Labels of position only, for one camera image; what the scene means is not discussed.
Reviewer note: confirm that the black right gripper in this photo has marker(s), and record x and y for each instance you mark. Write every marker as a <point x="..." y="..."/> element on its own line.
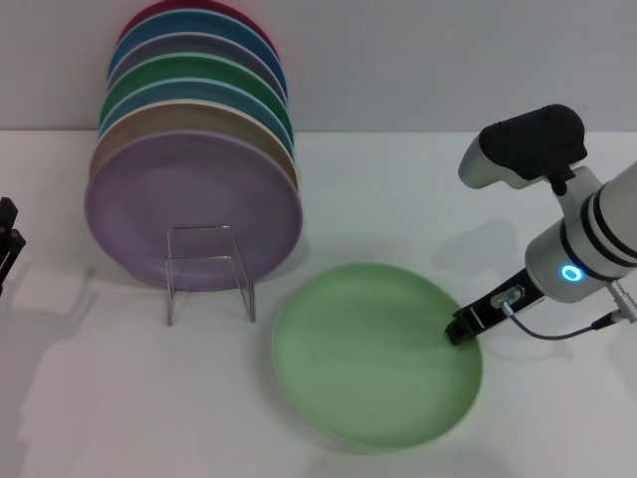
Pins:
<point x="527" y="294"/>

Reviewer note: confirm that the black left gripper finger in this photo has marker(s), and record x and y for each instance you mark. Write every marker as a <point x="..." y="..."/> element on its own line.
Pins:
<point x="10" y="249"/>

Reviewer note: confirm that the light green plate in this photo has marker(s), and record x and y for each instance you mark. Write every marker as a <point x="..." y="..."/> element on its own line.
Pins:
<point x="368" y="353"/>

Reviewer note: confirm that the clear acrylic plate rack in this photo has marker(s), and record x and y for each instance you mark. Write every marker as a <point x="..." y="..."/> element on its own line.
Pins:
<point x="169" y="279"/>

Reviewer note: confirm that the beige plate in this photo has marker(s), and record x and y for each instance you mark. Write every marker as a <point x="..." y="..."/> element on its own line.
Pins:
<point x="149" y="120"/>

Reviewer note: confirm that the lilac plate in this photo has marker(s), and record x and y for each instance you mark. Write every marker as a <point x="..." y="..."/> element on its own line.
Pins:
<point x="194" y="199"/>

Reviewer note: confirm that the light blue plate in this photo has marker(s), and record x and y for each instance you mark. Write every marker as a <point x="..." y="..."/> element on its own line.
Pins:
<point x="194" y="88"/>

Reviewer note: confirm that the dark green plate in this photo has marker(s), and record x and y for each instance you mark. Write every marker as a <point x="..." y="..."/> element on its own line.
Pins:
<point x="194" y="65"/>

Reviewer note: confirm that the grey purple plate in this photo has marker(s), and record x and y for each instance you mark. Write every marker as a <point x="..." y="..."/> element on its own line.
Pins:
<point x="194" y="44"/>

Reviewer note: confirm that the teal blue plate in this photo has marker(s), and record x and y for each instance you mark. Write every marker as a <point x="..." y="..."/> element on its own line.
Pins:
<point x="194" y="22"/>

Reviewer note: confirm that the crimson plate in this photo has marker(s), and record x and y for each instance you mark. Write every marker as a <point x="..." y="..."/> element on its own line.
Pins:
<point x="199" y="3"/>

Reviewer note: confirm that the right wrist camera housing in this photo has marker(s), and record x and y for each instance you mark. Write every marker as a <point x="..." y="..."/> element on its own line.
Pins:
<point x="532" y="144"/>

